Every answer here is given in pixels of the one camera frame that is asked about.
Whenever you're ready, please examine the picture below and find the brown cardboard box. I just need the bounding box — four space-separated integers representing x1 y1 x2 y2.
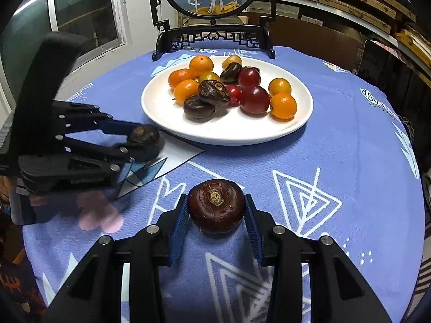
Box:
249 15 366 71

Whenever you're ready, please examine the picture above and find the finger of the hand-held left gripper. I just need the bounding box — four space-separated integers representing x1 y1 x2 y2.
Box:
52 100 137 137
54 133 137 174

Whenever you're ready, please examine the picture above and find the white oval plate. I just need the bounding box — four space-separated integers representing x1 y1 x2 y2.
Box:
141 55 314 146

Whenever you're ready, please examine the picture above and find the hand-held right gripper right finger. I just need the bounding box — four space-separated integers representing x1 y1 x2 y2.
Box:
244 193 393 323

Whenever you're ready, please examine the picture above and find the person's dark patterned clothing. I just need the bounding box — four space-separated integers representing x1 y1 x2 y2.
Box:
0 225 48 317

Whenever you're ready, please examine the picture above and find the white framed window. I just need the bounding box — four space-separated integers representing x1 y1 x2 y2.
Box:
0 0 127 108

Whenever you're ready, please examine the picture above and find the blue printed tablecloth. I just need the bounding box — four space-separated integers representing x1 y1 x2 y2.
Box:
22 38 425 323

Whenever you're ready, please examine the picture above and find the pale yellow round fruit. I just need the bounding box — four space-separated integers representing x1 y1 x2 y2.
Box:
222 55 243 69

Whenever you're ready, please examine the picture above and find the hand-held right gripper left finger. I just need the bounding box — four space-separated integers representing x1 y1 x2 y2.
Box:
44 193 189 323

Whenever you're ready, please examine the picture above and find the black chair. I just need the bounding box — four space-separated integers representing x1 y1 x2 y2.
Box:
357 40 431 135

